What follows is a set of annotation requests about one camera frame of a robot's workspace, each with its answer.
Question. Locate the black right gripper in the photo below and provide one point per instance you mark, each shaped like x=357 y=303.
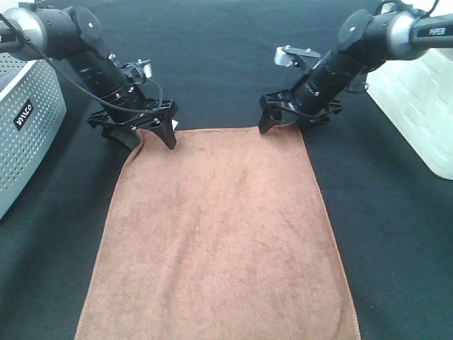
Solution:
x=284 y=108

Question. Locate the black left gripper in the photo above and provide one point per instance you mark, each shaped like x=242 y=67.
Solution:
x=119 y=125

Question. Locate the brown microfibre towel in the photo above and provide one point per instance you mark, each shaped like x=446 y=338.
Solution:
x=224 y=237

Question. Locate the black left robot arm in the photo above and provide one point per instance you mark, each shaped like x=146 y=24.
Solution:
x=35 y=31

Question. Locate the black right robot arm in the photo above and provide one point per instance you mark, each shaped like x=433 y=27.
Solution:
x=363 y=44

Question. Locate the grey perforated laundry basket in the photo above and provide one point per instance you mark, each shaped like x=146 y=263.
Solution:
x=32 y=111

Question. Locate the white plastic storage bin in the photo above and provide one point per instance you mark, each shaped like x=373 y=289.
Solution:
x=417 y=98

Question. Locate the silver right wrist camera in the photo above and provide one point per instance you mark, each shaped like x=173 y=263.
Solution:
x=288 y=56

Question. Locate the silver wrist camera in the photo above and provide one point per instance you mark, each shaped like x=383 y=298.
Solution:
x=145 y=67
x=288 y=56

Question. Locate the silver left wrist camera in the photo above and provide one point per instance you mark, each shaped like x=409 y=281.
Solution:
x=145 y=67

